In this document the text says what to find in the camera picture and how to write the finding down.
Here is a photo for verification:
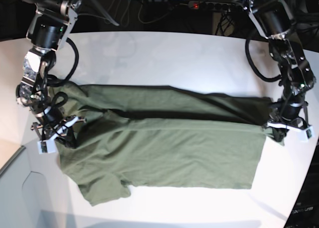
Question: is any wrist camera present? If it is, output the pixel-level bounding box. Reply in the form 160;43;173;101
299;126;314;142
37;140;58;155

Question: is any green t-shirt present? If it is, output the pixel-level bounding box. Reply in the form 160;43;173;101
50;83;272;206

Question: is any black power strip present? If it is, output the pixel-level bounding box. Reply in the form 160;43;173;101
187;1;243;12

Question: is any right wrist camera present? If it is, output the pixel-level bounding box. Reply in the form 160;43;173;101
37;140;58;155

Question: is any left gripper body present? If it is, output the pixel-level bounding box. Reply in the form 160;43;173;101
262;102;312;133

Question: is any black cable bundle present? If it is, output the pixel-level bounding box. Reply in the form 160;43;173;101
214;10;236;36

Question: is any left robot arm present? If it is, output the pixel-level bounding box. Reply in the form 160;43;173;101
234;0;316;143

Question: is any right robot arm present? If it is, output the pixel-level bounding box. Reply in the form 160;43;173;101
16;0;86;154

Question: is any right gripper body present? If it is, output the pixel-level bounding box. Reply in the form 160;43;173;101
30;115;87;141

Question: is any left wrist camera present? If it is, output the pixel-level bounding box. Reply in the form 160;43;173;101
299;126;314;142

